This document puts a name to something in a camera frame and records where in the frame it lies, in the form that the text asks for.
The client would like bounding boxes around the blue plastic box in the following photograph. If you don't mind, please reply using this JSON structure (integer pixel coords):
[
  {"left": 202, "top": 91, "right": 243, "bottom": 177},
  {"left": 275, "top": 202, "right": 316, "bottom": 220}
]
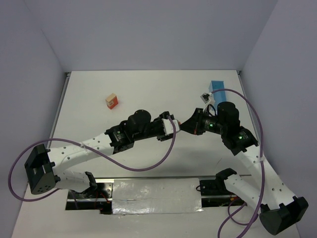
[{"left": 209, "top": 80, "right": 227, "bottom": 110}]

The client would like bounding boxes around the red cube block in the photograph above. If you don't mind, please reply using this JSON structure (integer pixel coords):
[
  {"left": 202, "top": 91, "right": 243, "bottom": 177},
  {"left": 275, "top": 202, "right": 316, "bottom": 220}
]
[{"left": 112, "top": 97, "right": 118, "bottom": 106}]

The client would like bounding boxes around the red cube with window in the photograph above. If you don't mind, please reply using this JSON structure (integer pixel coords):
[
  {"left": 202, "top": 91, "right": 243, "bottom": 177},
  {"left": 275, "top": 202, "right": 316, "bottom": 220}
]
[{"left": 107, "top": 104, "right": 116, "bottom": 110}]

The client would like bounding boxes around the natural wood block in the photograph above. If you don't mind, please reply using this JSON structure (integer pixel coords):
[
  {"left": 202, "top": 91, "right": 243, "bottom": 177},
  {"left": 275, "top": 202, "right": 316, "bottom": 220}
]
[{"left": 106, "top": 93, "right": 116, "bottom": 103}]

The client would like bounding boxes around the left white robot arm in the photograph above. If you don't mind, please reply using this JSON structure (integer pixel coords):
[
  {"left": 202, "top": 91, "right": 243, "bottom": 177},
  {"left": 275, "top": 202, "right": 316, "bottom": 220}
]
[{"left": 24, "top": 110, "right": 180, "bottom": 196}]

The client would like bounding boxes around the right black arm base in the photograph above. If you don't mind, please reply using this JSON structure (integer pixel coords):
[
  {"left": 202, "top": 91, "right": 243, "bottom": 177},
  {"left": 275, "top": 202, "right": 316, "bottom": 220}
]
[{"left": 196, "top": 179, "right": 238, "bottom": 208}]

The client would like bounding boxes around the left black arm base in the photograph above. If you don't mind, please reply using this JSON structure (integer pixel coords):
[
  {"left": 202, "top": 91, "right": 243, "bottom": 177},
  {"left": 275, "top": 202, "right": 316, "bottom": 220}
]
[{"left": 65, "top": 179, "right": 114, "bottom": 215}]

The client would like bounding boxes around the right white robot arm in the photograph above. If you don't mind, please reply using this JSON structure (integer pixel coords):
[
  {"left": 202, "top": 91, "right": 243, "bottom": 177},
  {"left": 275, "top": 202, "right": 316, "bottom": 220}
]
[{"left": 180, "top": 102, "right": 309, "bottom": 236}]

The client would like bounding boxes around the silver foil tape sheet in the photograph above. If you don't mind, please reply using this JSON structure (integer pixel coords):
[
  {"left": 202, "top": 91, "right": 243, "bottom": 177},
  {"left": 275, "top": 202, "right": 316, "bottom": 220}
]
[{"left": 111, "top": 178, "right": 203, "bottom": 215}]

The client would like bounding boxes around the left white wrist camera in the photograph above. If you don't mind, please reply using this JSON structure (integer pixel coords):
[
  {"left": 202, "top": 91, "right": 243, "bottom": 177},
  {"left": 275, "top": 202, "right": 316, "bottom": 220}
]
[{"left": 162, "top": 119, "right": 180, "bottom": 135}]

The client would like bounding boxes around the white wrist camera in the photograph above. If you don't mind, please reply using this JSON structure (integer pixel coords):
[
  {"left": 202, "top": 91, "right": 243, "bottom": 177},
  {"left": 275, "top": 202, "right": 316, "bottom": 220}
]
[
  {"left": 162, "top": 119, "right": 180, "bottom": 135},
  {"left": 200, "top": 92, "right": 215, "bottom": 112}
]

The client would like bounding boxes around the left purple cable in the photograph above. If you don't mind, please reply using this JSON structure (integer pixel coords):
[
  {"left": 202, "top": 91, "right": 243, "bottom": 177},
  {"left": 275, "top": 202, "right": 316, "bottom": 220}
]
[{"left": 8, "top": 114, "right": 177, "bottom": 209}]

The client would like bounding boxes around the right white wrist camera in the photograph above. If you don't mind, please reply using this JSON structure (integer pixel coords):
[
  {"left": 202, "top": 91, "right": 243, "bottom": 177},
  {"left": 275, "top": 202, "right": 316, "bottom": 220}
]
[{"left": 200, "top": 92, "right": 215, "bottom": 112}]

